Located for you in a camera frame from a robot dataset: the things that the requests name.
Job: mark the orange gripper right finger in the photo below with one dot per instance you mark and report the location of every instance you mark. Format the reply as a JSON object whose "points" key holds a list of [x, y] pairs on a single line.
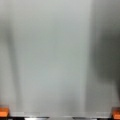
{"points": [[116, 112]]}

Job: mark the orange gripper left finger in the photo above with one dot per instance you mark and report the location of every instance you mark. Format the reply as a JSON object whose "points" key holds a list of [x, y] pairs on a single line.
{"points": [[4, 112]]}

